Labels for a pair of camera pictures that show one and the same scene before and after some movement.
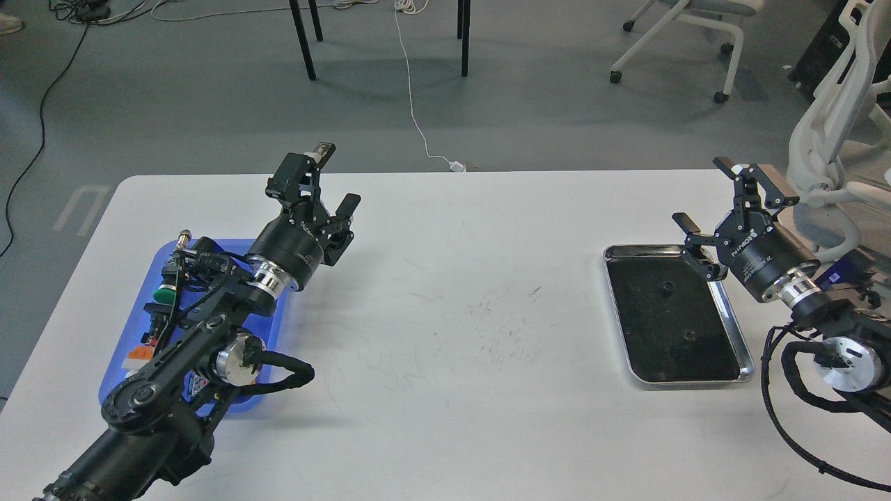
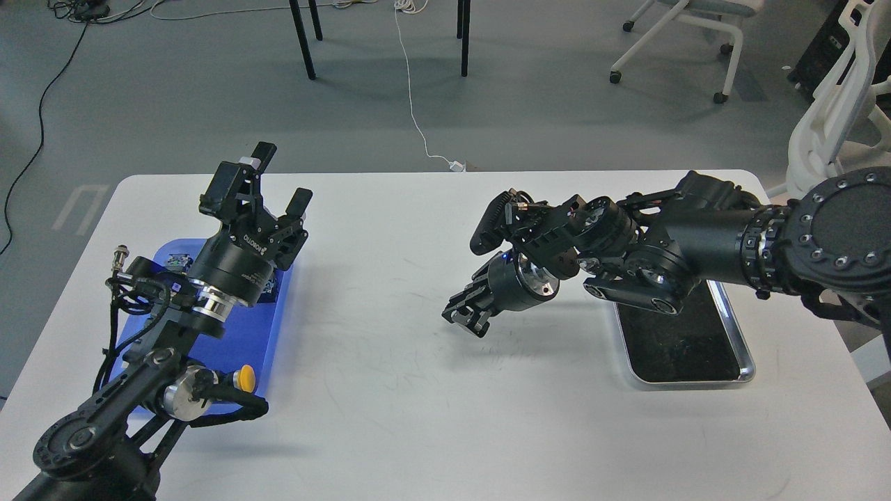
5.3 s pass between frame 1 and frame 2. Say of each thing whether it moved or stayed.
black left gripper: moved
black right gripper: moved
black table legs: stayed
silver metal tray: stayed
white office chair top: stayed
